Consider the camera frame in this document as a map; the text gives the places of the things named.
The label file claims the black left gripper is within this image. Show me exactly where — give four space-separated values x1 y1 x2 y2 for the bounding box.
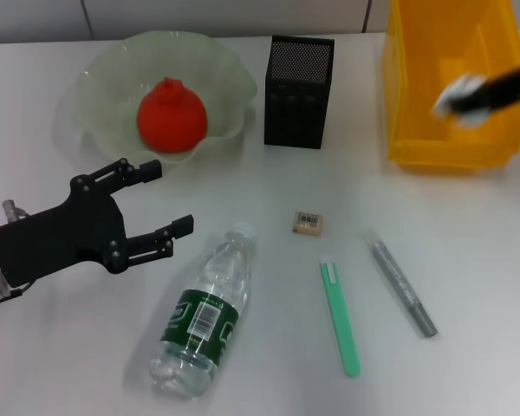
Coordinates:
0 158 197 289

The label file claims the white paper ball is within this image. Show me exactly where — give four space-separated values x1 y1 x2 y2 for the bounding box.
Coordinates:
431 73 498 129

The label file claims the orange toy fruit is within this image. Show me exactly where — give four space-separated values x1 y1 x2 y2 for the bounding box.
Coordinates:
137 76 209 154

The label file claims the clear bottle with green label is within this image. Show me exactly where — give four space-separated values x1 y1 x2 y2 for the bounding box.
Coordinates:
149 221 259 399

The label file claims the beige eraser with barcode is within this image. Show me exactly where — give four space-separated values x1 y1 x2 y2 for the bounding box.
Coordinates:
291 210 325 237

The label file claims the mint green pen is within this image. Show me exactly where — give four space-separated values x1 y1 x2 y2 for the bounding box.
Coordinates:
319 257 362 378

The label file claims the grey marker pen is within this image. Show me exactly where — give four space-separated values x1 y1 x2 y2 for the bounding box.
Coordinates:
362 236 439 339

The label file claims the translucent green wavy fruit bowl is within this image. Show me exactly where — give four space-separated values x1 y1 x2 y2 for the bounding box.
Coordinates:
76 29 259 165

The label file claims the black mesh pen holder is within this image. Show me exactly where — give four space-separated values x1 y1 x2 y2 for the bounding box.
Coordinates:
263 35 335 150

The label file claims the yellow plastic bin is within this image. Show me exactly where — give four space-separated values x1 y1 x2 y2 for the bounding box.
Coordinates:
387 0 520 174

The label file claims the left wrist cable with connector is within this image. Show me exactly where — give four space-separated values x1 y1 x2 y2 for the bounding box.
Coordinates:
1 198 29 223

